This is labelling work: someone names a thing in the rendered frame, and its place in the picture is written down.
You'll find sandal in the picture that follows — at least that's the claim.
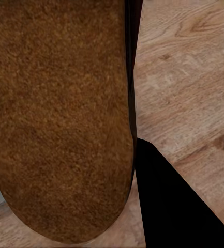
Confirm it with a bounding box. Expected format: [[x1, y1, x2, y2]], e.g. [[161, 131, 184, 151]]
[[0, 0, 143, 244]]

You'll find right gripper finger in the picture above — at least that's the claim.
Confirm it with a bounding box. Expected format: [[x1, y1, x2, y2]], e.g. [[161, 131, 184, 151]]
[[135, 138, 224, 248]]

